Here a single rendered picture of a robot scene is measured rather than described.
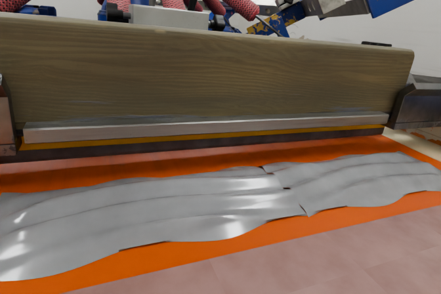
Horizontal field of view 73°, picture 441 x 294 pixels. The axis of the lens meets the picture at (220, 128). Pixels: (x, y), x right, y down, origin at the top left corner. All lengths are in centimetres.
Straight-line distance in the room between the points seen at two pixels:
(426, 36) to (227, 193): 241
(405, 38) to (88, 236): 257
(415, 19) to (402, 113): 227
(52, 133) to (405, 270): 22
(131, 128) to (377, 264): 17
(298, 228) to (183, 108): 12
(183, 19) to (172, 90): 30
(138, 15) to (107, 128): 32
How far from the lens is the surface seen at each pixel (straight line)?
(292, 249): 18
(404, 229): 23
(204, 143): 26
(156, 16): 51
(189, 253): 17
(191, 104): 23
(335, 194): 23
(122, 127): 21
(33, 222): 19
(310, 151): 31
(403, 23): 267
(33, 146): 25
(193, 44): 22
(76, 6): 436
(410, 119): 38
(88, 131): 21
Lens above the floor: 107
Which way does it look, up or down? 20 degrees down
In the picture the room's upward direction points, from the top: 6 degrees clockwise
